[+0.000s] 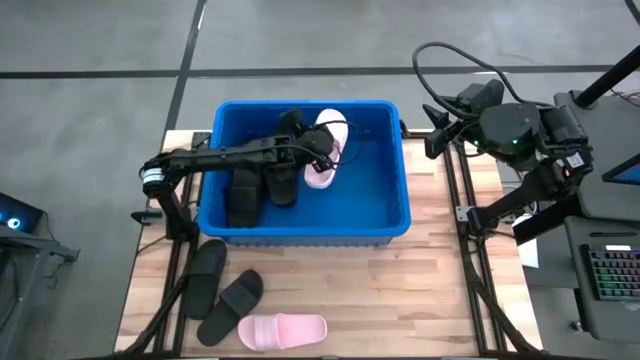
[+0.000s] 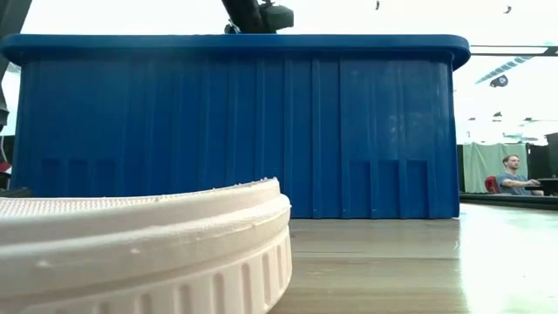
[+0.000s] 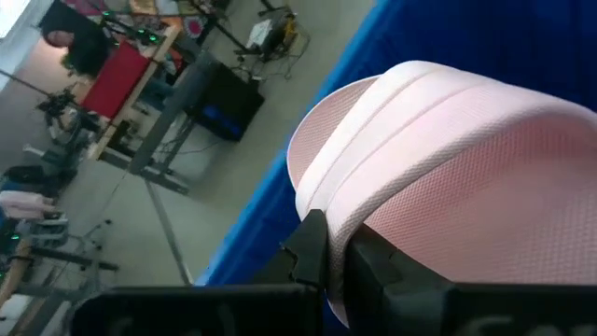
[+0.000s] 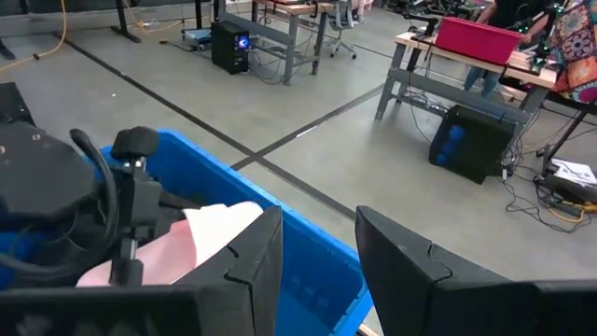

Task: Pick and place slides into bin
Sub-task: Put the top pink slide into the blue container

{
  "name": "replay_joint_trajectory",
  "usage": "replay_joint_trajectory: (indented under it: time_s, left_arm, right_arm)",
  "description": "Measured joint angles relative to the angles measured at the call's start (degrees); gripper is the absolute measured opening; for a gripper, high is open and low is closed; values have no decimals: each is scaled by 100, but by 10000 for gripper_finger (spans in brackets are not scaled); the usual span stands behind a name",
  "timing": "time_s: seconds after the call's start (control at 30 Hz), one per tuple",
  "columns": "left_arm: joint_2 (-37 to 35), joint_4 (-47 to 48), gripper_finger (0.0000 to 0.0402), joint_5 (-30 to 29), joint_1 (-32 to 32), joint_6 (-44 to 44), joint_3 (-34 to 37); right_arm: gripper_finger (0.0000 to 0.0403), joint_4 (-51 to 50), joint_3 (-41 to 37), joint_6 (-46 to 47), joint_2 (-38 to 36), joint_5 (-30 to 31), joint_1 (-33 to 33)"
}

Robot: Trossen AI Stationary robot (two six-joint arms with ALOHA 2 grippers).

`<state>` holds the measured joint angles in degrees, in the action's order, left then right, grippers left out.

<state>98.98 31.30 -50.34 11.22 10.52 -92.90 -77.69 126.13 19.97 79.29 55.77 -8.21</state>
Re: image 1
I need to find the black computer with blue light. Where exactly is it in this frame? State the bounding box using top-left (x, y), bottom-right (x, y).
top-left (0, 192), bottom-right (46, 235)

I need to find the grey metal stand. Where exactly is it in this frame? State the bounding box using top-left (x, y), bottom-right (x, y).
top-left (0, 229), bottom-right (81, 360)

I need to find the black metal pole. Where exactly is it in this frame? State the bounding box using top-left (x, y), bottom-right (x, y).
top-left (573, 44), bottom-right (640, 109)

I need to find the black framed blue screen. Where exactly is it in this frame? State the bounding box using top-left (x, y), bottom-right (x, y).
top-left (601, 154), bottom-right (640, 187)

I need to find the blue plastic bin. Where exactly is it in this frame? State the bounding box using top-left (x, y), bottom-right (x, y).
top-left (197, 99), bottom-right (413, 249)

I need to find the grey workstation desk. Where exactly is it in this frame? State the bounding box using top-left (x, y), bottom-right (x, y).
top-left (553, 89), bottom-right (640, 346)

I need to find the white paper sheet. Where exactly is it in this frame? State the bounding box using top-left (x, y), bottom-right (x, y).
top-left (517, 214), bottom-right (540, 270)

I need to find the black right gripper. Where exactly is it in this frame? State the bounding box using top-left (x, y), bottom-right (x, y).
top-left (422, 78), bottom-right (506, 161)

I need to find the pink rubber slide sandal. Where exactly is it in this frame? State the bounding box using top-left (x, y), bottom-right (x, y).
top-left (237, 312), bottom-right (329, 352)
top-left (302, 108), bottom-right (350, 191)

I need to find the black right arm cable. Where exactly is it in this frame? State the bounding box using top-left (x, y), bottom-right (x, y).
top-left (411, 41), bottom-right (554, 121)

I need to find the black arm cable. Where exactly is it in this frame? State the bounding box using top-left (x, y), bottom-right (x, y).
top-left (294, 118), bottom-right (364, 169)
top-left (411, 41), bottom-right (554, 121)

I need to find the backlit computer keyboard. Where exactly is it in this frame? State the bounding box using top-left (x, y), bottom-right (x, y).
top-left (579, 243), bottom-right (640, 303)

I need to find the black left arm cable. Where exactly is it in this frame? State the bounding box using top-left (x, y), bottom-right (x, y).
top-left (294, 118), bottom-right (364, 169)

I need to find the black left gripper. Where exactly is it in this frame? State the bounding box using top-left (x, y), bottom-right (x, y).
top-left (298, 127), bottom-right (337, 175)

